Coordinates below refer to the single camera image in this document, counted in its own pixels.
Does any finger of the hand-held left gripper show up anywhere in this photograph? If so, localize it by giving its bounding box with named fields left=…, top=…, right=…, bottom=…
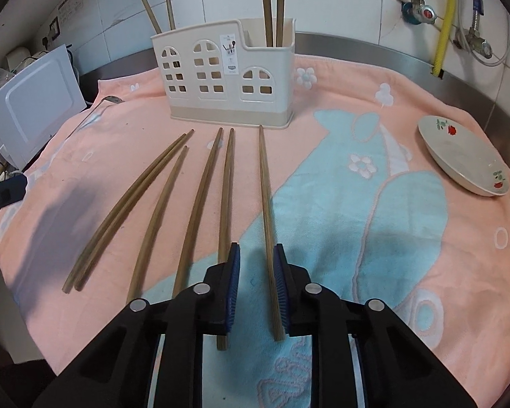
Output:
left=0, top=174, right=28, bottom=219

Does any white thin hose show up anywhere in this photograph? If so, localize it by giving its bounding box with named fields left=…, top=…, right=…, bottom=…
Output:
left=458, top=0, right=510, bottom=69

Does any yellow gas hose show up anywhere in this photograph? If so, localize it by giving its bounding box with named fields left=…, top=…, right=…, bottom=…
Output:
left=432, top=0, right=456, bottom=79

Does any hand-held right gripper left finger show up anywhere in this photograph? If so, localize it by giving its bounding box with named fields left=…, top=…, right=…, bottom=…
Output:
left=32, top=242, right=241, bottom=408

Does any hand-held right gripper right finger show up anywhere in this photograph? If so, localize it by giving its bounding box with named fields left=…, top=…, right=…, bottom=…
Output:
left=273, top=243, right=479, bottom=408

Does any cream plastic utensil holder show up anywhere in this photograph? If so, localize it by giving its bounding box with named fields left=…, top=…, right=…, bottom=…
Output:
left=150, top=18, right=296, bottom=130

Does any small flower print plate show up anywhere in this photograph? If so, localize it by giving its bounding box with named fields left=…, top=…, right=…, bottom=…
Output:
left=417, top=116, right=510, bottom=197

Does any metal water valve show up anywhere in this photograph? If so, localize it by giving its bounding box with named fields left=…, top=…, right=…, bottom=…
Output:
left=454, top=28, right=494, bottom=60
left=394, top=0, right=438, bottom=26

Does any white microwave oven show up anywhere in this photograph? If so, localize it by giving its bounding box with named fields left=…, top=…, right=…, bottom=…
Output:
left=0, top=45, right=88, bottom=171

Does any large wall notice sticker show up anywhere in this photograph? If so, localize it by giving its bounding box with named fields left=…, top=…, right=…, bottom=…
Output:
left=58, top=0, right=83, bottom=24

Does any pink printed towel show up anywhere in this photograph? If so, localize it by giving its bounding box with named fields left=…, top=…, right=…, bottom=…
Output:
left=0, top=53, right=510, bottom=408

